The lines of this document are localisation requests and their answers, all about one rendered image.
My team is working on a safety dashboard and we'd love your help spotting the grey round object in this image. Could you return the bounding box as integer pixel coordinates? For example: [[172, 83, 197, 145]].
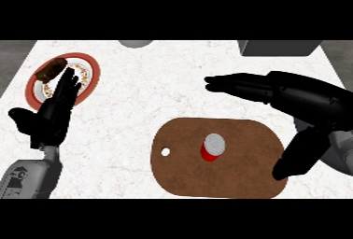
[[117, 40, 156, 49]]

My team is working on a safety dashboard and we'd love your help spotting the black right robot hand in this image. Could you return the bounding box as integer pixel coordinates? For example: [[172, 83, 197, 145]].
[[203, 70, 353, 182]]

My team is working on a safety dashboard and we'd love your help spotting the dark grey box appliance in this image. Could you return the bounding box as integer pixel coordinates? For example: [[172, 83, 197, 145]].
[[237, 40, 324, 57]]

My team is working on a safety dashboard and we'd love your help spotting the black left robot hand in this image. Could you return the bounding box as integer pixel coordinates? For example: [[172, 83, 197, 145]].
[[8, 66, 83, 150]]

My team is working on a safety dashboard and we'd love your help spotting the red rimmed plate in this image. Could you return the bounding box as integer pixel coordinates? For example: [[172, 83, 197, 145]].
[[26, 51, 103, 112]]

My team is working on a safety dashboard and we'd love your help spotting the red can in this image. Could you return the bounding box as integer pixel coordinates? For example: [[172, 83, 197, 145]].
[[200, 133, 228, 162]]

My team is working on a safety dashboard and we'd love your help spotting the brown food piece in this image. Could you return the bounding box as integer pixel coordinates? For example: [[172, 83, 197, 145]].
[[33, 57, 70, 84]]

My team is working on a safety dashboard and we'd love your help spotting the brown wooden cutting board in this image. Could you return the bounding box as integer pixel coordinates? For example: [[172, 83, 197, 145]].
[[151, 117, 290, 200]]

